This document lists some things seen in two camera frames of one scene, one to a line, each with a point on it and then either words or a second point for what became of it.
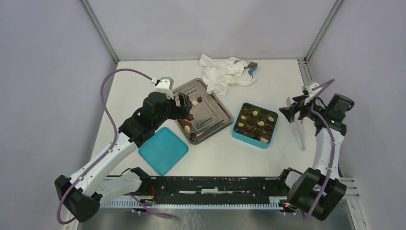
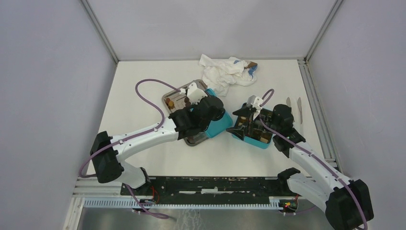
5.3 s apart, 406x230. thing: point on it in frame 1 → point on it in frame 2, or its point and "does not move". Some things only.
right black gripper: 290,111 → 245,112
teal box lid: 164,150 → 217,127
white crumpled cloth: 218,74 does not move
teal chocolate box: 254,125 does not move
